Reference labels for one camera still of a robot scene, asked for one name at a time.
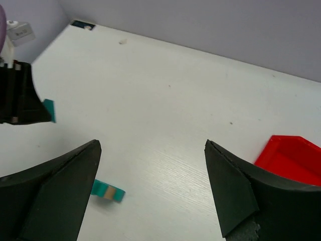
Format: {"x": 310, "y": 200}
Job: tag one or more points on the teal triangular wood block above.
{"x": 50, "y": 107}

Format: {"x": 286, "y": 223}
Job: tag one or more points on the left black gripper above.
{"x": 20, "y": 103}

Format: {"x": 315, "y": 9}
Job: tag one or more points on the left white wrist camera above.
{"x": 13, "y": 35}

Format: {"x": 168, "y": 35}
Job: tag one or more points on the red plastic bin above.
{"x": 291, "y": 157}

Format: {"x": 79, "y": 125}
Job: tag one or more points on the teal arch wood block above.
{"x": 119, "y": 195}

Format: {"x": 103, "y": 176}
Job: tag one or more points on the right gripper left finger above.
{"x": 48, "y": 201}

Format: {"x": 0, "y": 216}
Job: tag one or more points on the left blue corner label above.
{"x": 83, "y": 25}

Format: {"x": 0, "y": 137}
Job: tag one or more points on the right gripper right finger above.
{"x": 254, "y": 204}

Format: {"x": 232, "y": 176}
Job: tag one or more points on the teal rectangular wood block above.
{"x": 99, "y": 188}

